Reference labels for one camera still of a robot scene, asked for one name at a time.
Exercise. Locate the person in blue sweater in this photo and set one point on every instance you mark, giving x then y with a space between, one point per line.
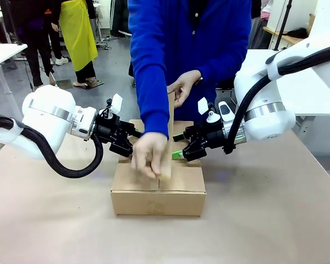
187 41

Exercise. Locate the person's left forearm blue sleeve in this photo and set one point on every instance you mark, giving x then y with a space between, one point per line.
222 71

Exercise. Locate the person in yellow apron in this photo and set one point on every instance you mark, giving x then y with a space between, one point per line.
77 33

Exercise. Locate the person's right hand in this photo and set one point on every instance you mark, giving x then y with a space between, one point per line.
147 154

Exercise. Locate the white table with leg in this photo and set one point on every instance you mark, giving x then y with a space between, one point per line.
5 52

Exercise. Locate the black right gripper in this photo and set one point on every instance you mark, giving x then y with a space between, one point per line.
206 137

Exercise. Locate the person in black clothes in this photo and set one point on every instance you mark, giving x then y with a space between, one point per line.
35 22

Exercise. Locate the large brown cardboard box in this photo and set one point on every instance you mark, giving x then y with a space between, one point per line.
159 202

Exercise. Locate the black bag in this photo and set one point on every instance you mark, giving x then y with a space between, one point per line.
297 33

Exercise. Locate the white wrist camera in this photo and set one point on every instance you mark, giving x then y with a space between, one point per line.
117 103
202 105

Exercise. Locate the person in pink top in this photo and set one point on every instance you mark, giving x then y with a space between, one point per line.
266 8

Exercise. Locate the person's left hand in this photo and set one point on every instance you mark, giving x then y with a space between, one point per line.
184 88

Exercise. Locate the wooden desk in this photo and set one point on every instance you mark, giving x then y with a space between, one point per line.
275 34

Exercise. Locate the dark wristwatch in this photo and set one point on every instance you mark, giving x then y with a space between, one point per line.
200 79

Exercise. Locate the dark floor foot pedal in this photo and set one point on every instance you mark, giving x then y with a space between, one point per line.
89 83

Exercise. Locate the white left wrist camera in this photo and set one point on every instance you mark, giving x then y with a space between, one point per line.
117 103

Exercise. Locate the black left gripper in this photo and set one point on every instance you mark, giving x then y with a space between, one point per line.
112 129

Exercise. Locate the person's right forearm blue sleeve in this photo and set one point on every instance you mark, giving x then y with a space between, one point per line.
151 110

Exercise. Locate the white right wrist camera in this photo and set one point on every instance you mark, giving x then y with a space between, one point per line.
202 105

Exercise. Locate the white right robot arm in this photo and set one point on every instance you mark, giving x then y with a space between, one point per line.
264 90

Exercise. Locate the black tripod pole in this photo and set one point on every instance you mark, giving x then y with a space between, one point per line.
283 22

